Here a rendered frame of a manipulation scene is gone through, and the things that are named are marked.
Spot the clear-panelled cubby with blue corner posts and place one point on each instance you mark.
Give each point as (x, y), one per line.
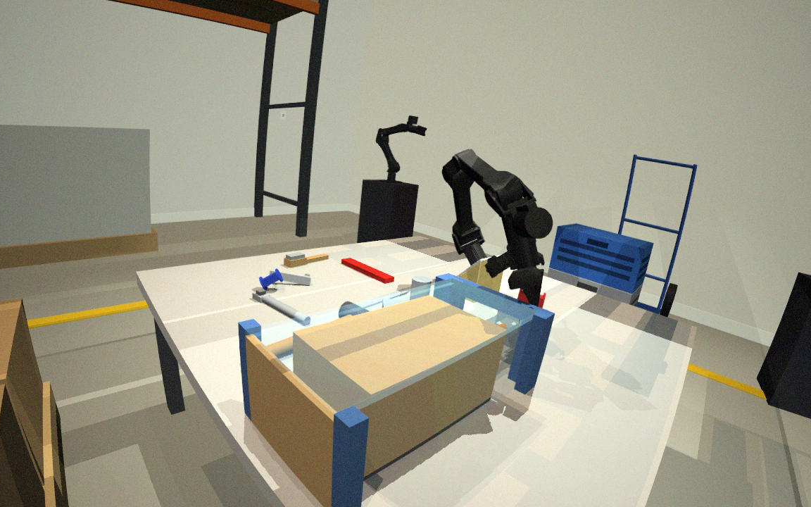
(350, 396)

